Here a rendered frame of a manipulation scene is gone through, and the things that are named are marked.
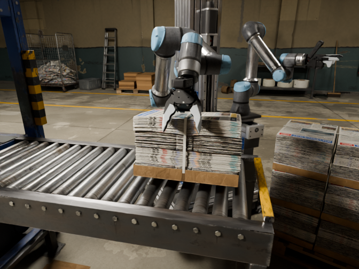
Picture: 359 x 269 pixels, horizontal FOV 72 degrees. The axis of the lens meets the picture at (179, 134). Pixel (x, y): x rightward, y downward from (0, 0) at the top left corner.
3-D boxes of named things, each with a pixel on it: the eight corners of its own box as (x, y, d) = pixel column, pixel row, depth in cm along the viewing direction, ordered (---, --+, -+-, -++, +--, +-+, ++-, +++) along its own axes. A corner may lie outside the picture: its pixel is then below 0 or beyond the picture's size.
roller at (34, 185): (95, 153, 135) (94, 144, 133) (28, 203, 91) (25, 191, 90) (86, 152, 136) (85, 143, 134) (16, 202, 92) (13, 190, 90)
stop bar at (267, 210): (260, 161, 113) (261, 157, 113) (275, 223, 73) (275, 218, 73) (253, 160, 114) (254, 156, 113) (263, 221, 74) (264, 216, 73)
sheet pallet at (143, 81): (162, 90, 794) (162, 72, 775) (155, 95, 717) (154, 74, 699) (127, 89, 817) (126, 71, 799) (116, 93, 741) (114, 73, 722)
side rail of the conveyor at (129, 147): (255, 176, 124) (257, 155, 120) (256, 182, 119) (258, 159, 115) (25, 154, 151) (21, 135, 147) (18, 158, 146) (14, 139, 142)
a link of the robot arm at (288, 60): (281, 65, 177) (283, 53, 175) (297, 66, 171) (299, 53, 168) (278, 65, 172) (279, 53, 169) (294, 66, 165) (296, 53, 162)
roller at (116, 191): (152, 158, 128) (152, 149, 127) (110, 215, 85) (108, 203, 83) (143, 157, 129) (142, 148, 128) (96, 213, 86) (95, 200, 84)
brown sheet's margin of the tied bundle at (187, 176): (202, 160, 114) (202, 151, 113) (191, 182, 87) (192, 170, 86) (189, 159, 115) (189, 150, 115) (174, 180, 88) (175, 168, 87)
